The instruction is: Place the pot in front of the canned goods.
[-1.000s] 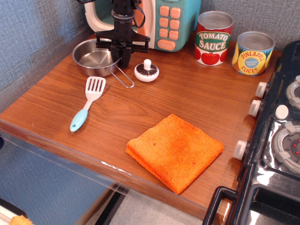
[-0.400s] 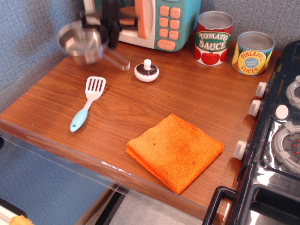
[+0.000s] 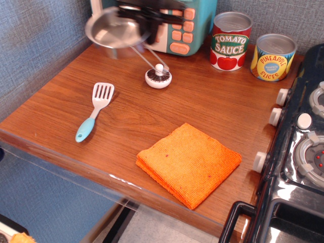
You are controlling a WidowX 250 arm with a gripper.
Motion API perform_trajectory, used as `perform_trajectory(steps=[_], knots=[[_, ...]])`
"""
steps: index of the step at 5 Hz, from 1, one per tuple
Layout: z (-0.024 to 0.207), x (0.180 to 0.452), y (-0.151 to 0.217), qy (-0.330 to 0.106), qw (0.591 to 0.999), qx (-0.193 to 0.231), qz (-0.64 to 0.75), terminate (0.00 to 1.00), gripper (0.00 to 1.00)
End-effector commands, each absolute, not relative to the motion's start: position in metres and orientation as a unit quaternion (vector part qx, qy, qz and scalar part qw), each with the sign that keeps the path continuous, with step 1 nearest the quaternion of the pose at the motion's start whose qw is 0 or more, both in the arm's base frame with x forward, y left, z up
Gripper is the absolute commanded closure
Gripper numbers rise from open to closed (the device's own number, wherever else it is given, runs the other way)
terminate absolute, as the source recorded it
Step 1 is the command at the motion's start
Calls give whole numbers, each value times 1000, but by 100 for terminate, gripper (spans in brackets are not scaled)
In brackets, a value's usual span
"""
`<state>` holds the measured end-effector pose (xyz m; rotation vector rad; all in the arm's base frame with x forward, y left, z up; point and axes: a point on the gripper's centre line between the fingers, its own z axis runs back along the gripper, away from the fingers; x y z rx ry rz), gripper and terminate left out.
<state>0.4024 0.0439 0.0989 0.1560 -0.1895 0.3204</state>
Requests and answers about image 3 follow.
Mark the white spatula blue handle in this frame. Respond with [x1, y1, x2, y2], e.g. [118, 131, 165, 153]
[75, 83, 114, 143]

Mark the white round stove button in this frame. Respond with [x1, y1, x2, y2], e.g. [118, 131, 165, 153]
[297, 113, 312, 130]

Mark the grey stove burner front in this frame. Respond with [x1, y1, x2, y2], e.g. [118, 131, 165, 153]
[294, 131, 323, 188]

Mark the orange folded cloth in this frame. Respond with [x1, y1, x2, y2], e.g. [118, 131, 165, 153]
[136, 123, 242, 210]

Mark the grey stove burner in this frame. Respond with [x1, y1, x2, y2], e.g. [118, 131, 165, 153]
[309, 82, 324, 118]
[294, 131, 323, 188]

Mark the white stove knob rear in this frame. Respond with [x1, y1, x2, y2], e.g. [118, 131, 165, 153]
[276, 89, 289, 106]

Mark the teal toy microwave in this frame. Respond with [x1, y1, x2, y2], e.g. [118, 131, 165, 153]
[91, 1, 217, 56]

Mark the tomato sauce can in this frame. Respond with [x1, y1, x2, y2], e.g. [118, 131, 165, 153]
[210, 12, 253, 71]

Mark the grey stove burner rear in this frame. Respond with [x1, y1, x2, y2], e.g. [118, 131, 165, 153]
[309, 82, 324, 118]

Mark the stainless steel pot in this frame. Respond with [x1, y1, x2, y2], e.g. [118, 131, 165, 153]
[85, 7, 169, 73]

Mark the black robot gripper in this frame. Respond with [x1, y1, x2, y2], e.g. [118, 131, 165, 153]
[116, 0, 185, 45]

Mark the white toy mushroom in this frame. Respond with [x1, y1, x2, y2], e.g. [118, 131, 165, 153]
[145, 64, 172, 89]

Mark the black toy stove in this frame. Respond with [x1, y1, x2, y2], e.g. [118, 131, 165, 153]
[219, 44, 323, 242]

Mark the white stove knob middle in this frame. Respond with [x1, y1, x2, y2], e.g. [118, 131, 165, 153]
[268, 108, 282, 127]

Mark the pineapple slices can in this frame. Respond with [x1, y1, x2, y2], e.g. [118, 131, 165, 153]
[250, 33, 297, 82]

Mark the white stove knob front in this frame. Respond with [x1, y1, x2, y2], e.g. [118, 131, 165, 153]
[253, 151, 267, 173]

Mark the white stove knob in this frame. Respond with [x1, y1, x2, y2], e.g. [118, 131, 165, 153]
[253, 151, 267, 173]
[268, 108, 282, 127]
[276, 89, 289, 106]

